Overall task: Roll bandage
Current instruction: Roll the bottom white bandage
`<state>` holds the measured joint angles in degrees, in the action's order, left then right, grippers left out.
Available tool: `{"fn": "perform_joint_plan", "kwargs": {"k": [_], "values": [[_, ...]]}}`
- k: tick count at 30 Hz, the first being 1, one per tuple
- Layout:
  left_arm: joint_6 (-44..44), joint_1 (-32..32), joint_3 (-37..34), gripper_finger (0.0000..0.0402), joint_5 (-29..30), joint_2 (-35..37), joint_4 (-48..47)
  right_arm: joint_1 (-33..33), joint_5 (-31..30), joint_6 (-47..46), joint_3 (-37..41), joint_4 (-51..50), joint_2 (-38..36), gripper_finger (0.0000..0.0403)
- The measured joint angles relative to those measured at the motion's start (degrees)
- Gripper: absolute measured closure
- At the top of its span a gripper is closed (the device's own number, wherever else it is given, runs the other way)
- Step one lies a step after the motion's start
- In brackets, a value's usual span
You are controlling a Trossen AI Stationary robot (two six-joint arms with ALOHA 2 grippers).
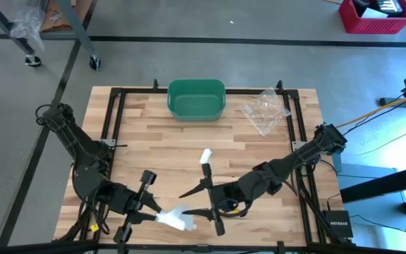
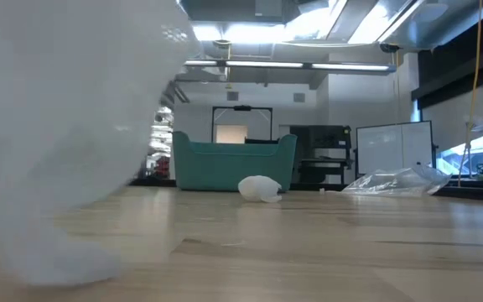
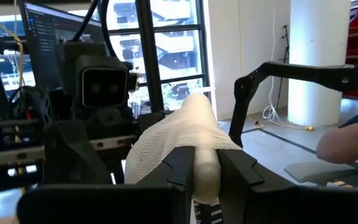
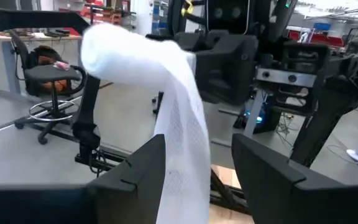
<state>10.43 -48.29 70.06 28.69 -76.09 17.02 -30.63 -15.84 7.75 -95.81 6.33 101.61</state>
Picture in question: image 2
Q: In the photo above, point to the black gantry frame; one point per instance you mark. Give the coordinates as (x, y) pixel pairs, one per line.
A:
(241, 107)

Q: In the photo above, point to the red storage rack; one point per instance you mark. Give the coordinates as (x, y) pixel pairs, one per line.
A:
(162, 167)

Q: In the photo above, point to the black aluminium frame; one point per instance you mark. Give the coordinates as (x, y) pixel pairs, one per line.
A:
(472, 192)

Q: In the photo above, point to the green plastic bin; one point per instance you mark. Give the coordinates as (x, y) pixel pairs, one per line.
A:
(233, 168)

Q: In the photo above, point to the long LED light bar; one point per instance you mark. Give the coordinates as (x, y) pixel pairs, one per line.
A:
(308, 65)

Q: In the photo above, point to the clear plastic bag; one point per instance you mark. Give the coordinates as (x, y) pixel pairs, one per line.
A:
(396, 182)

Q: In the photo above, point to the whiteboard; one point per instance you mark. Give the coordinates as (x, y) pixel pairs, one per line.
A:
(394, 147)

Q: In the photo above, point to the black workstation rack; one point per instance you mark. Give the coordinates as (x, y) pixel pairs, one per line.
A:
(321, 138)

